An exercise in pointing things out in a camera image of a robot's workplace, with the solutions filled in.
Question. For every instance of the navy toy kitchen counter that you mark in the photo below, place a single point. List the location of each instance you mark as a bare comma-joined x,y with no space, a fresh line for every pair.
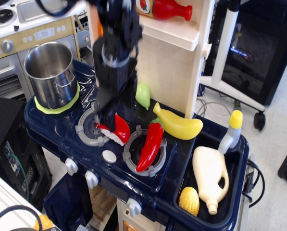
159,195

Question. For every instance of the yellow toy banana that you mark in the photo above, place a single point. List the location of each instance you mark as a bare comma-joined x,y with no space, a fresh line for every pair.
177,126

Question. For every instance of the grey toy burner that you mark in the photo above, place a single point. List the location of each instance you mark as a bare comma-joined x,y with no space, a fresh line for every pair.
87,130
132,153

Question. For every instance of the black computer case left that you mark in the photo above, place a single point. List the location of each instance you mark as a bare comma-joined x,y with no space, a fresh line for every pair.
22,161

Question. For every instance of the red toy ketchup bottle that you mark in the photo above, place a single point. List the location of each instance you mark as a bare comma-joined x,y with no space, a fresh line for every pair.
163,9

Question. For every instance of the white middle stove knob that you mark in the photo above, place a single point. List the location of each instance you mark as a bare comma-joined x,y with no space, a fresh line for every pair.
91,179

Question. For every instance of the red toy chili pepper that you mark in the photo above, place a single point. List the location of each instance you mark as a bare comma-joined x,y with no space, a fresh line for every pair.
152,144

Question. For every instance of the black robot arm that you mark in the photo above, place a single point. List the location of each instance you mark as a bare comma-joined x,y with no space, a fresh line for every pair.
120,22

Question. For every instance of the green toy pear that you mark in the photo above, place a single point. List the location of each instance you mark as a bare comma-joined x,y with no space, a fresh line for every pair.
143,95

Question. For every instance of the black computer case right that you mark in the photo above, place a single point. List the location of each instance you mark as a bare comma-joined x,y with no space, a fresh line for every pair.
257,55

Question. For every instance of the grey right toy burner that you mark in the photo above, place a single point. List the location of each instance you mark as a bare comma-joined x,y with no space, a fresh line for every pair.
132,153

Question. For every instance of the cream toy shelf tower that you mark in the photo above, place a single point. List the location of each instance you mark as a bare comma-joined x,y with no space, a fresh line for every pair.
171,56

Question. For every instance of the stainless steel pot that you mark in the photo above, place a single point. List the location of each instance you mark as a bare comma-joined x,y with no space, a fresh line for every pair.
50,69

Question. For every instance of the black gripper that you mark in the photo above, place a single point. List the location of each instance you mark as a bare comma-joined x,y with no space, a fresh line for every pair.
117,84

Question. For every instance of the grey yellow toy faucet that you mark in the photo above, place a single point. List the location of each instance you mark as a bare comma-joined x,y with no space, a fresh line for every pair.
231,138

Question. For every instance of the grey left toy burner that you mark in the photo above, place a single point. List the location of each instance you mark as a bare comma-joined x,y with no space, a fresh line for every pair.
87,130

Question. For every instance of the yellow toy corn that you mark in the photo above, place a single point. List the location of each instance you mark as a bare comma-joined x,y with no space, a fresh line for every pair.
189,200

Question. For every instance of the white left stove knob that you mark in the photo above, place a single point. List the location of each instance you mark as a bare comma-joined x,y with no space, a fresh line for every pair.
71,166

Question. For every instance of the yellow object bottom left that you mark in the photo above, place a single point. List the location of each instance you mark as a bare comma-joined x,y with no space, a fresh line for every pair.
45,222

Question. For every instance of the round grey push button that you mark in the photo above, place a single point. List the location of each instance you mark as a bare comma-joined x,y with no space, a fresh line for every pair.
109,156

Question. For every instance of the black computer case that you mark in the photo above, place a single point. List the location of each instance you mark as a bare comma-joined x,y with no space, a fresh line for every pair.
22,161
257,55

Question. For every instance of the orange toy carrot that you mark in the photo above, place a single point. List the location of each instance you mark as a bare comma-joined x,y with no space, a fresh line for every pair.
101,30

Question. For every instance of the cream toy jug bottle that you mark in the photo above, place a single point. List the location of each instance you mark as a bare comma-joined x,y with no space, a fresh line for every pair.
211,176

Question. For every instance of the red and white toy sushi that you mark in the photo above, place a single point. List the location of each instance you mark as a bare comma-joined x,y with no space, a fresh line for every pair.
122,133

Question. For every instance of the white wooden toy stove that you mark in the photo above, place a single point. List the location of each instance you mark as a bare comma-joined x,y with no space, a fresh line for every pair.
23,25

